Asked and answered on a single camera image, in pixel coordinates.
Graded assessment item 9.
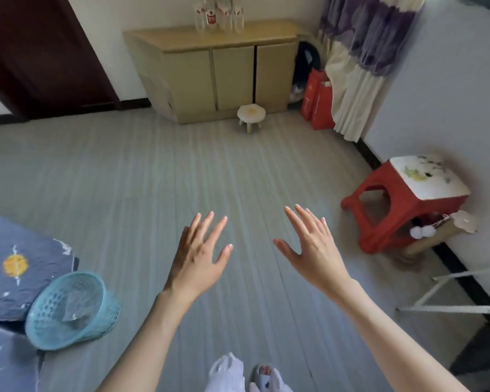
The person's left hand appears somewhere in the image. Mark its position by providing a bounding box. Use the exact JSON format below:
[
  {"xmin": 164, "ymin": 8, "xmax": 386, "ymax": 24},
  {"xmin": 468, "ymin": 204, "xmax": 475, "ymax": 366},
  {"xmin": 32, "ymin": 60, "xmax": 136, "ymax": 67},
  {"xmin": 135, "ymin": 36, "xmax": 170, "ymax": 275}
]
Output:
[{"xmin": 163, "ymin": 212, "xmax": 234, "ymax": 307}]

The person's right hand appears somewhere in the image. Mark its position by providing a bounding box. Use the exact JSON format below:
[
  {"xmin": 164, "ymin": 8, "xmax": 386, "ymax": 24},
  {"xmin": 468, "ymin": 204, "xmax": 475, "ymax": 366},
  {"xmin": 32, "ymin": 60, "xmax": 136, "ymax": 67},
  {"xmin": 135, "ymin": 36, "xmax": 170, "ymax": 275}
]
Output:
[{"xmin": 273, "ymin": 204, "xmax": 353, "ymax": 299}]

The person's right forearm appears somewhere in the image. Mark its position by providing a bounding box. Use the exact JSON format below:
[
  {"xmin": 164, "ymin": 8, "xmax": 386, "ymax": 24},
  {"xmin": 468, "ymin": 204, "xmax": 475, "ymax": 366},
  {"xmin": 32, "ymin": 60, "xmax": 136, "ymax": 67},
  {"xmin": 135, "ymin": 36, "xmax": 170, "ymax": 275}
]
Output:
[{"xmin": 329, "ymin": 278, "xmax": 472, "ymax": 392}]

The person's left forearm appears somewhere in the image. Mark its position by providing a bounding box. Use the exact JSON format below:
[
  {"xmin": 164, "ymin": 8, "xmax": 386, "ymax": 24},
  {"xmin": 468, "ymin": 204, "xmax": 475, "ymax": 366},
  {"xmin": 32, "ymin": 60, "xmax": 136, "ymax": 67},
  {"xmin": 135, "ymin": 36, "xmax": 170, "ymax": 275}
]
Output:
[{"xmin": 96, "ymin": 290, "xmax": 193, "ymax": 392}]

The red plastic stool white top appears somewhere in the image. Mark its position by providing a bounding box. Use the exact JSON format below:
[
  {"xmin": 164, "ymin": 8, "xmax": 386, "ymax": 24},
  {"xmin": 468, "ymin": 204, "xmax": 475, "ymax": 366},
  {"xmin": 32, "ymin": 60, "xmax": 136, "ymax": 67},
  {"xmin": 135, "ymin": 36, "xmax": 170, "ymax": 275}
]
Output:
[{"xmin": 341, "ymin": 154, "xmax": 472, "ymax": 255}]

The white pompom toy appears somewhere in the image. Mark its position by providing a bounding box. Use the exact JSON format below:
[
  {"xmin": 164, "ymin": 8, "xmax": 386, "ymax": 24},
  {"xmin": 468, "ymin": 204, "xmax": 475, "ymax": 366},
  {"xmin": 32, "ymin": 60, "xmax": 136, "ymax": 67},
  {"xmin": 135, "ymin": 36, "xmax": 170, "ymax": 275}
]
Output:
[{"xmin": 410, "ymin": 225, "xmax": 437, "ymax": 240}]

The red paper bag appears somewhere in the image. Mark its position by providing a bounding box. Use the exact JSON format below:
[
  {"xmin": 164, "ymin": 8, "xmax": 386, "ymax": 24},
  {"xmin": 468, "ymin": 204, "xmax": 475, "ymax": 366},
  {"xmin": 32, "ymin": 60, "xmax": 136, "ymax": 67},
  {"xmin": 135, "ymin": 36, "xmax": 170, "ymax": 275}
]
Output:
[
  {"xmin": 311, "ymin": 81, "xmax": 336, "ymax": 131},
  {"xmin": 301, "ymin": 69, "xmax": 328, "ymax": 121}
]

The small round beige stool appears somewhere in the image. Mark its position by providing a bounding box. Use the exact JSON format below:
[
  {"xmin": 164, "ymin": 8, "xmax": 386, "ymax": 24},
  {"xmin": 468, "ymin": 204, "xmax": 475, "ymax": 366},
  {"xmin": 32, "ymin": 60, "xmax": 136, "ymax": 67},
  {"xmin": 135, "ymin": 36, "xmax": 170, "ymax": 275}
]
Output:
[{"xmin": 237, "ymin": 104, "xmax": 267, "ymax": 134}]

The clear plastic wrapper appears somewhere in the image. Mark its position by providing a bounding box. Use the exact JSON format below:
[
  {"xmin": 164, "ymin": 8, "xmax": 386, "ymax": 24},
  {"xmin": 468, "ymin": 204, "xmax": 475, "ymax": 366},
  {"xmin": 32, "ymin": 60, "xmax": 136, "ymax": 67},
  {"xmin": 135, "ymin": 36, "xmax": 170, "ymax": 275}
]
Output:
[{"xmin": 62, "ymin": 290, "xmax": 95, "ymax": 323}]

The grey slipper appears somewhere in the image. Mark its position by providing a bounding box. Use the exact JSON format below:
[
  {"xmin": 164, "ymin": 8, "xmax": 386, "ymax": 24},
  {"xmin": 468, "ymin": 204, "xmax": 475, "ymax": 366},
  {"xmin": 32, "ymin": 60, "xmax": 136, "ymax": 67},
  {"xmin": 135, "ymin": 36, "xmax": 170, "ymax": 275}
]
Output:
[{"xmin": 249, "ymin": 364, "xmax": 294, "ymax": 392}]

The light blue plastic basket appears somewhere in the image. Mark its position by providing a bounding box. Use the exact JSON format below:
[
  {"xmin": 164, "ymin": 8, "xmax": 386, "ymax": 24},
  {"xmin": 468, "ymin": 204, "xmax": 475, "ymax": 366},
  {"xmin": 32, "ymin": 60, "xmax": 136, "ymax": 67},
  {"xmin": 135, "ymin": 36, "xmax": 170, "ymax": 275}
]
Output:
[{"xmin": 25, "ymin": 271, "xmax": 121, "ymax": 351}]

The white metal drying rack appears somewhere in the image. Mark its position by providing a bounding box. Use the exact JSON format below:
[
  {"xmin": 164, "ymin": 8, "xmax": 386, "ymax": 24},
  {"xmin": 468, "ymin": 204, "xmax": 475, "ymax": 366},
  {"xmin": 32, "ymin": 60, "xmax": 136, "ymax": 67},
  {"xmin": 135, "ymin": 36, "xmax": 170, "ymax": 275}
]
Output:
[{"xmin": 395, "ymin": 265, "xmax": 490, "ymax": 332}]

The light wooden cabinet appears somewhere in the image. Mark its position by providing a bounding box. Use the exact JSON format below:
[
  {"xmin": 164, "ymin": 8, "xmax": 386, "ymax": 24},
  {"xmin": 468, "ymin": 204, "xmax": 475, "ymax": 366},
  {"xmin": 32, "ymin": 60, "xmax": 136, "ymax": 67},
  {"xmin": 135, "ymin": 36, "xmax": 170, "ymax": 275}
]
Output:
[{"xmin": 123, "ymin": 19, "xmax": 302, "ymax": 125}]

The black bag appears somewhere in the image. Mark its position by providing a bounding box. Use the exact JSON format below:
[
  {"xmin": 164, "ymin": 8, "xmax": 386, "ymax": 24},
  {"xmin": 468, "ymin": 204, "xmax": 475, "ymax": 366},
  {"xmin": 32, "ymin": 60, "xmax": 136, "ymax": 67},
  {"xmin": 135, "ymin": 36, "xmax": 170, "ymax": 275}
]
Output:
[{"xmin": 292, "ymin": 41, "xmax": 322, "ymax": 89}]

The dark blue planet print blanket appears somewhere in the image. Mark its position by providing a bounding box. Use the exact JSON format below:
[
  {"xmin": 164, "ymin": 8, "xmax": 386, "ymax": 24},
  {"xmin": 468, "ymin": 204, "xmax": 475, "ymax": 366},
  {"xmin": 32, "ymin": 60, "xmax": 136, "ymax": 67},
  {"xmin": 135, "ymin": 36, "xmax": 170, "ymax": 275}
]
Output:
[{"xmin": 0, "ymin": 210, "xmax": 80, "ymax": 392}]

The purple and cream curtain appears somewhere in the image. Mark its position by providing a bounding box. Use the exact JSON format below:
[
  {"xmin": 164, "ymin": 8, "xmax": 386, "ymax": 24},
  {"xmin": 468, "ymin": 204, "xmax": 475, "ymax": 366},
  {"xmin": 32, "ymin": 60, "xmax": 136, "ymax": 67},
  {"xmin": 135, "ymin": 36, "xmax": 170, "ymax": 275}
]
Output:
[{"xmin": 316, "ymin": 0, "xmax": 428, "ymax": 143}]

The dark brown door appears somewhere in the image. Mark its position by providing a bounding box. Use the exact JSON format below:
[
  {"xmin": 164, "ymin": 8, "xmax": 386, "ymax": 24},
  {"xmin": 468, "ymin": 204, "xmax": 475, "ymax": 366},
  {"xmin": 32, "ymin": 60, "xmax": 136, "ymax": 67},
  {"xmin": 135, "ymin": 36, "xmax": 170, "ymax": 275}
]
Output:
[{"xmin": 0, "ymin": 0, "xmax": 121, "ymax": 121}]

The beige cat scratching post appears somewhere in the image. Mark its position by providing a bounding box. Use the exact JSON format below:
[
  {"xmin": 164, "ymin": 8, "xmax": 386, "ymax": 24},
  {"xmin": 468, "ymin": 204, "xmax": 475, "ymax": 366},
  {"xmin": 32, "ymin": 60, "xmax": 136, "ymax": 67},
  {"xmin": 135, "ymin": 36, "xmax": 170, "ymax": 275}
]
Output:
[{"xmin": 400, "ymin": 210, "xmax": 479, "ymax": 260}]

